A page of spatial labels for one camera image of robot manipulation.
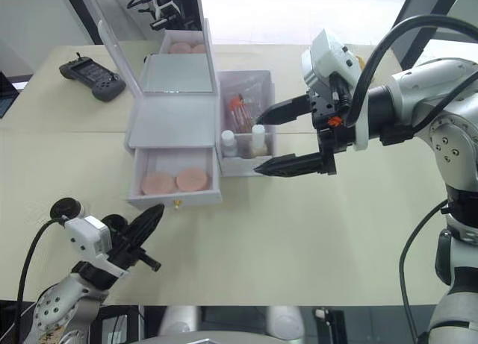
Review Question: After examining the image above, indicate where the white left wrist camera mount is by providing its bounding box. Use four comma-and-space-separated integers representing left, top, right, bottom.
62, 215, 130, 278

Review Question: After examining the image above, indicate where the beige liquid bottle white cap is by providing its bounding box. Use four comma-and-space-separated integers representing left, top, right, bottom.
249, 124, 270, 159

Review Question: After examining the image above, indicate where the brush set in clear bag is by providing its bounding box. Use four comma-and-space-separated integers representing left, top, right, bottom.
223, 77, 270, 134

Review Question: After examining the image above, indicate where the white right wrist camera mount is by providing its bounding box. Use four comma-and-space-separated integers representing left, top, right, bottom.
301, 28, 371, 152

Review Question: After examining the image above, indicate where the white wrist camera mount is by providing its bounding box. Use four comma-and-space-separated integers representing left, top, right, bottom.
301, 28, 371, 152
62, 215, 130, 278

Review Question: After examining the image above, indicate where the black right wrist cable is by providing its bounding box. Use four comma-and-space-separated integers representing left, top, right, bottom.
342, 15, 478, 129

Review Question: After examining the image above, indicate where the white makeup organizer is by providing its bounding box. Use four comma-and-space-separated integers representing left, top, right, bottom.
123, 18, 279, 178

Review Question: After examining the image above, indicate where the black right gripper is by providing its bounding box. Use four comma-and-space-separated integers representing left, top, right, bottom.
253, 74, 356, 178

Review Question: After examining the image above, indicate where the white organizer drawer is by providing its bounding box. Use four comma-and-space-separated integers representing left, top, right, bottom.
125, 146, 224, 211

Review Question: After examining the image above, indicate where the organizer mirror lid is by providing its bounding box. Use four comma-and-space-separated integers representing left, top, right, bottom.
85, 0, 218, 98

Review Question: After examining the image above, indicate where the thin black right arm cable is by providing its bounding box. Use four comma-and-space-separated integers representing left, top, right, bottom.
398, 199, 450, 344

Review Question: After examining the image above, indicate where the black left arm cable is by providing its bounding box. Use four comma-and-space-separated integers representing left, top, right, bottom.
14, 216, 70, 344

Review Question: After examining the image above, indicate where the white plastic bottle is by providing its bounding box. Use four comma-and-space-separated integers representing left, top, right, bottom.
220, 130, 238, 158

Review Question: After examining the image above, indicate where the black handheld controller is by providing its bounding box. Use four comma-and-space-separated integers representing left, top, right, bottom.
58, 52, 126, 103

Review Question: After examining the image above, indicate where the round pink makeup sponge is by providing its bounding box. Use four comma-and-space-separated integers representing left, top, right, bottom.
141, 173, 176, 196
176, 167, 209, 192

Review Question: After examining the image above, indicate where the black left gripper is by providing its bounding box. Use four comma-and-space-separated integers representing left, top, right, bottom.
108, 204, 166, 273

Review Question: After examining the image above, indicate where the dark grey pillar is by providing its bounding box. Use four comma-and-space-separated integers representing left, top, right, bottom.
388, 0, 466, 71

